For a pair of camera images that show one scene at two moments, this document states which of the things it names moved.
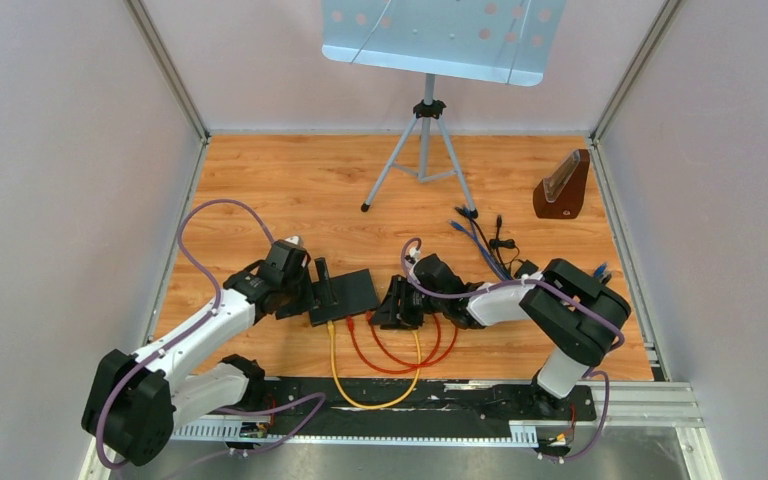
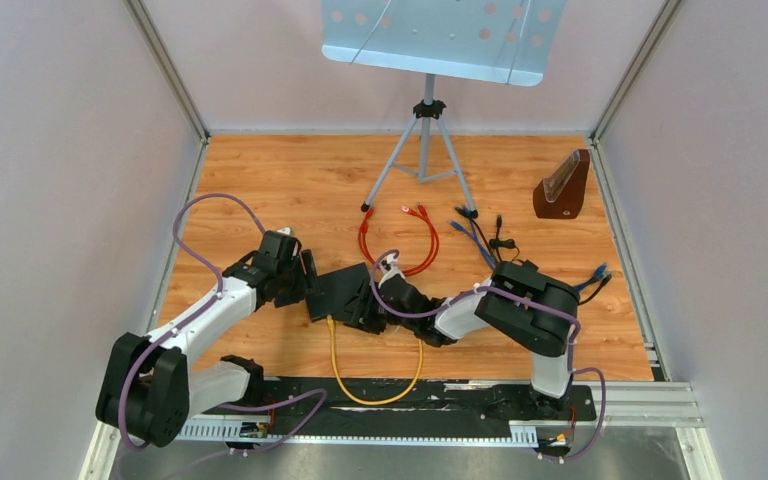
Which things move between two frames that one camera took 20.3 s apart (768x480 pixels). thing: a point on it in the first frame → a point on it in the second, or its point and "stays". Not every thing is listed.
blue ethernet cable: x=601 y=274 stays
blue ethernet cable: x=599 y=271 stays
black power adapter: x=527 y=268 stays
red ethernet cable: x=408 y=362 → x=421 y=211
